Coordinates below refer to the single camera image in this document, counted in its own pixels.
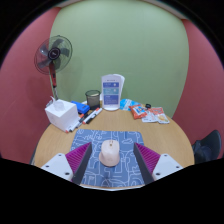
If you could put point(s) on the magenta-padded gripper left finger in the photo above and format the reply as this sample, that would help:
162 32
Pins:
58 163

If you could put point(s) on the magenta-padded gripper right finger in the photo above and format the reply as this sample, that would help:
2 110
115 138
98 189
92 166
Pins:
165 164

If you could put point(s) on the cream computer mouse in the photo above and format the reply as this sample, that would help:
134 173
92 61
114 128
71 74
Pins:
109 154

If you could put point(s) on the blue-grey patterned mouse pad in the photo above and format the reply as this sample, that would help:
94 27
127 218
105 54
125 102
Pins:
126 140

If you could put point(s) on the black marker red cap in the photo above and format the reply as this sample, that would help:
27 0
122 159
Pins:
94 116
90 115
75 123

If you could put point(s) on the black office chair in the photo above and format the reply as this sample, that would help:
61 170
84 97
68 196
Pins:
208 148

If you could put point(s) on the white tissue box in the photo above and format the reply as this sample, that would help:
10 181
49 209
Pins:
61 115

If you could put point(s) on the red-orange snack packet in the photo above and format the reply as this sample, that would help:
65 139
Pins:
137 111

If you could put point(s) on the blue whiteboard eraser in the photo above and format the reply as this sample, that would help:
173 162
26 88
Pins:
81 107

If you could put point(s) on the small black object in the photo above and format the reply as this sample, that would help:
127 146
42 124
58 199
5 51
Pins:
148 106

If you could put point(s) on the blue snack packet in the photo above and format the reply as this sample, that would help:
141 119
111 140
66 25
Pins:
126 104

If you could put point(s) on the dark mesh pen cup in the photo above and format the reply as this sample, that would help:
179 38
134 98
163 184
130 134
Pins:
93 99

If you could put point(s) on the white plastic stand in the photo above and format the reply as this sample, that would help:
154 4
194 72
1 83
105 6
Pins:
122 83

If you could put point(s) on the black standing fan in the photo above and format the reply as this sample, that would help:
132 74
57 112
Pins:
53 53

